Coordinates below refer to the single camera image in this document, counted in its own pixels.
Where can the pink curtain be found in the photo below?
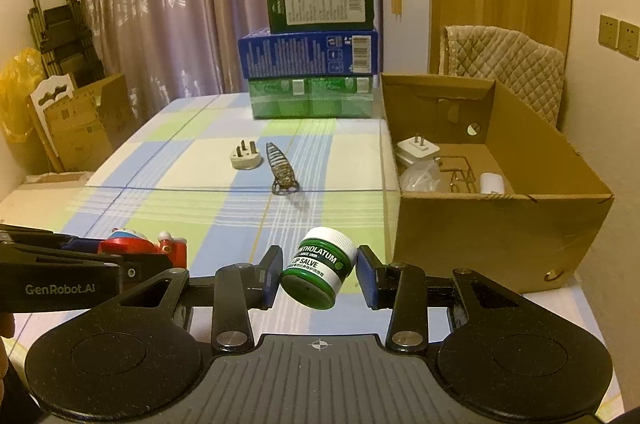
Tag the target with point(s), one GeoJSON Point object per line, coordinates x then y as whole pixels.
{"type": "Point", "coordinates": [200, 3]}

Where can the clear plastic bag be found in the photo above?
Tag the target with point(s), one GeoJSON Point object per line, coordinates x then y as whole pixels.
{"type": "Point", "coordinates": [420, 180]}

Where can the white carved board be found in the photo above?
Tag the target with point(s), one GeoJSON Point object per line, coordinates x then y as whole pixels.
{"type": "Point", "coordinates": [50, 88]}

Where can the yellow plastic bag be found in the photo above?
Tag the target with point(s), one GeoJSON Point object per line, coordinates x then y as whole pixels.
{"type": "Point", "coordinates": [20, 88]}

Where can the flat cardboard piece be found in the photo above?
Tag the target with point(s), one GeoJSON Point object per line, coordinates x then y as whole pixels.
{"type": "Point", "coordinates": [57, 179]}

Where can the white plug adapter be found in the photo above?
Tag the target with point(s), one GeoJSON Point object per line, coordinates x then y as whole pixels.
{"type": "Point", "coordinates": [417, 149]}

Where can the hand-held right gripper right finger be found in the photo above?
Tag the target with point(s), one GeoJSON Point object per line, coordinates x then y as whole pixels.
{"type": "Point", "coordinates": [365, 278]}

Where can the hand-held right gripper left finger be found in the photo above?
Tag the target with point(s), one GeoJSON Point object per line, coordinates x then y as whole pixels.
{"type": "Point", "coordinates": [270, 278]}

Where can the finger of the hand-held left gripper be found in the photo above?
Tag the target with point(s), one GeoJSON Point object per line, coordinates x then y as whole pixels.
{"type": "Point", "coordinates": [145, 266]}
{"type": "Point", "coordinates": [82, 245]}

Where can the white oblong device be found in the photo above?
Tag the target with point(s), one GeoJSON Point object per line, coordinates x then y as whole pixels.
{"type": "Point", "coordinates": [492, 184]}

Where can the green jar with white lid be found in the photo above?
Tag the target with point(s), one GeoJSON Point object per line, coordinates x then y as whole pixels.
{"type": "Point", "coordinates": [312, 274]}

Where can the black folding ladder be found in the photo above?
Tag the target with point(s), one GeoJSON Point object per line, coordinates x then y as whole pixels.
{"type": "Point", "coordinates": [60, 33]}

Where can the beige wall socket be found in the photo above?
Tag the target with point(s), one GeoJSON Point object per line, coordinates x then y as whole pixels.
{"type": "Point", "coordinates": [609, 30]}
{"type": "Point", "coordinates": [630, 37]}

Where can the chair with quilted cover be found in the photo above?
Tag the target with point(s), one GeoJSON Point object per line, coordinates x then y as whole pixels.
{"type": "Point", "coordinates": [510, 53]}

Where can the person's left hand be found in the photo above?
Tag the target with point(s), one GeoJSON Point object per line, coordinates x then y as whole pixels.
{"type": "Point", "coordinates": [5, 329]}

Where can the white three-pin plug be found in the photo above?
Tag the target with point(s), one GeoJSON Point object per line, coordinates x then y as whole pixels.
{"type": "Point", "coordinates": [244, 158]}

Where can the red and white toy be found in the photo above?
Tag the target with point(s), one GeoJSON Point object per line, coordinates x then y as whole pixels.
{"type": "Point", "coordinates": [130, 245]}

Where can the blue box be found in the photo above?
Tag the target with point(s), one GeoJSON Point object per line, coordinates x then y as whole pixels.
{"type": "Point", "coordinates": [305, 53]}

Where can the cardboard box with print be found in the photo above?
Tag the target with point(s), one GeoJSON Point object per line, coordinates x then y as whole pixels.
{"type": "Point", "coordinates": [85, 123]}

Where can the bright green box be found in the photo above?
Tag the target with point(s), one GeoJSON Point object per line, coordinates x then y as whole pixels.
{"type": "Point", "coordinates": [310, 101]}

